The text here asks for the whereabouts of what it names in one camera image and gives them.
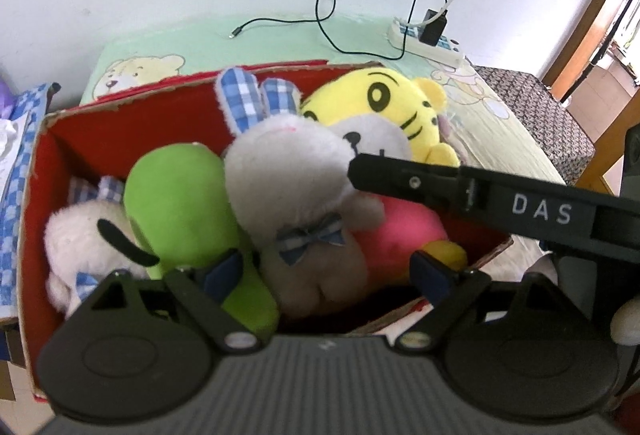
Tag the green plush toy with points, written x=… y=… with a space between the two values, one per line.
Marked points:
x=175 y=200

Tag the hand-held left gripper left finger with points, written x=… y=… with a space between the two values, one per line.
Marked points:
x=222 y=272

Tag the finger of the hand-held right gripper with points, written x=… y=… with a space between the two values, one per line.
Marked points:
x=400 y=180

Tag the white power strip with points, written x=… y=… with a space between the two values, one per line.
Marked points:
x=445 y=55

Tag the black charger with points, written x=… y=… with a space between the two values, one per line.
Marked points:
x=432 y=30

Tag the blue checkered cloth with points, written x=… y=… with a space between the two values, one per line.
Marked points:
x=10 y=215

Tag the wooden door frame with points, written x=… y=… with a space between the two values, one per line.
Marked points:
x=590 y=15

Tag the purple packet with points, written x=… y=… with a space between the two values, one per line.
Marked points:
x=5 y=100

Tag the red cardboard box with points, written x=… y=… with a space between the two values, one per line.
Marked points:
x=100 y=135

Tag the yellow tiger plush pink shirt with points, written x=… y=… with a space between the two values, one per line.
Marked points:
x=395 y=105

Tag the brown patterned upholstered seat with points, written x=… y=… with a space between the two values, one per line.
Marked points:
x=540 y=115

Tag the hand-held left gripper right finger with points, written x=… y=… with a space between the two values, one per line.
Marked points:
x=430 y=277

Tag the white plush rabbit checkered bow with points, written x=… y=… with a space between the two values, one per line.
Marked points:
x=285 y=165
x=75 y=235

